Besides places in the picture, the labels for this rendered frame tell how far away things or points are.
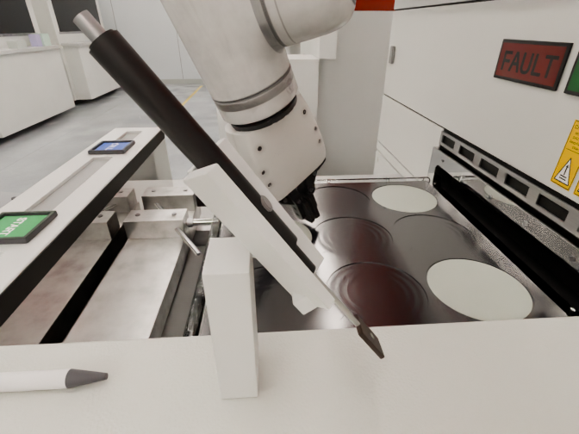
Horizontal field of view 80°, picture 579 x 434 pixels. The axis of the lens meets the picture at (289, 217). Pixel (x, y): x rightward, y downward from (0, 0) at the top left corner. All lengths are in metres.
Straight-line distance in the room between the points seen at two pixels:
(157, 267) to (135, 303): 0.06
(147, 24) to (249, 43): 8.30
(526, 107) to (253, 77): 0.35
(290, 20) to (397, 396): 0.26
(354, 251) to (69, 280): 0.31
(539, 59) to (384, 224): 0.26
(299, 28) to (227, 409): 0.26
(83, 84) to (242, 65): 6.47
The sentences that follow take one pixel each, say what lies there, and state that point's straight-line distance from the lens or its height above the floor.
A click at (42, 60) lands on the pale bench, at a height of 0.74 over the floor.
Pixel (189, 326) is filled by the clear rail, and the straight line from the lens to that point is 0.34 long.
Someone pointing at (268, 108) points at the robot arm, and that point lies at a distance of 0.34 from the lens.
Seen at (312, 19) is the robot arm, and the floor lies 1.14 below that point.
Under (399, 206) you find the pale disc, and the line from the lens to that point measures 0.55.
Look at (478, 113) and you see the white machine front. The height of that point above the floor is 1.02.
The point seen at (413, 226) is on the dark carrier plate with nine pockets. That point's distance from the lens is 0.50.
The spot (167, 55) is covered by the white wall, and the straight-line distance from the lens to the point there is 8.55.
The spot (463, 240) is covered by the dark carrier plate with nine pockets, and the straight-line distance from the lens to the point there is 0.50.
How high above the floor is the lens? 1.14
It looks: 29 degrees down
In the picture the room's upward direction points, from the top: straight up
